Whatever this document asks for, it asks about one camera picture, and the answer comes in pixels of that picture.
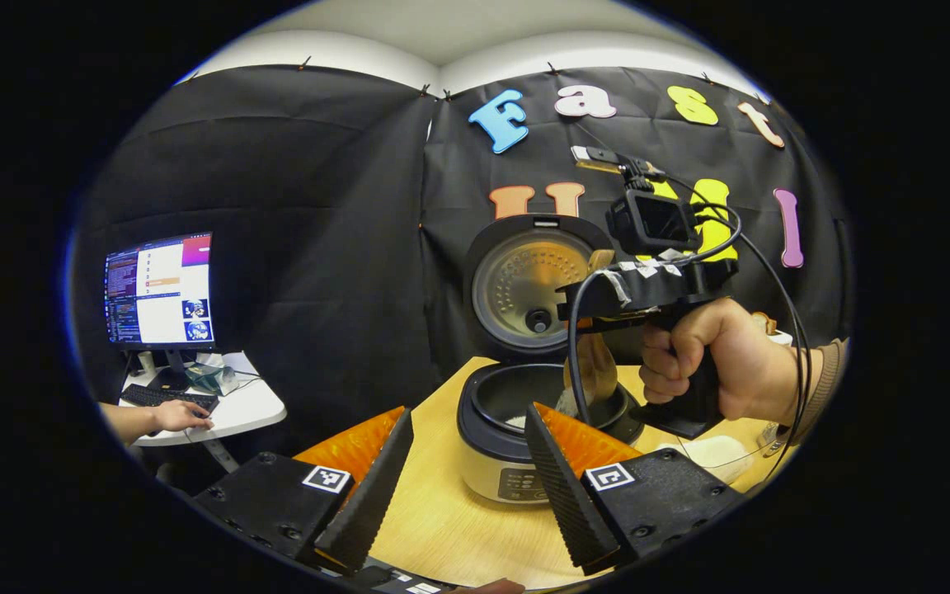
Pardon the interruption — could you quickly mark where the clear plastic bag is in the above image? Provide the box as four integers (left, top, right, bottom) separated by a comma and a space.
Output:
186, 365, 238, 397

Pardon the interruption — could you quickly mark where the silver black rice cooker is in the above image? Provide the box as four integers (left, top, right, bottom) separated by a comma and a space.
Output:
456, 214, 645, 504

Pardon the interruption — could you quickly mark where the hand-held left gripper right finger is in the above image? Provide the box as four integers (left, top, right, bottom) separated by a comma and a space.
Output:
524, 403, 744, 577

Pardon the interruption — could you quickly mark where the white rounded container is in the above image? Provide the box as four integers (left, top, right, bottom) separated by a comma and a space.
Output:
656, 435, 755, 486

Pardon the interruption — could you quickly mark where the wooden spoon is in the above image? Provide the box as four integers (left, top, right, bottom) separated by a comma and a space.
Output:
564, 249, 620, 407

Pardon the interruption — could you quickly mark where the computer monitor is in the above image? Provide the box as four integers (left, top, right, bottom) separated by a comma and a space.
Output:
104, 233, 216, 390

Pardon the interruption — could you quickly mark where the white side table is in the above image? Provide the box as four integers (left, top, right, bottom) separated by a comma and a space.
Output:
119, 351, 288, 475

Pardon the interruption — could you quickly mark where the black keyboard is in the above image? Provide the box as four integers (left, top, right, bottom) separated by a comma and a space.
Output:
120, 384, 219, 413

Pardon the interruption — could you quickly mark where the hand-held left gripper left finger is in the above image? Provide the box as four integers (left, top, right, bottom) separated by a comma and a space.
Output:
195, 406, 415, 576

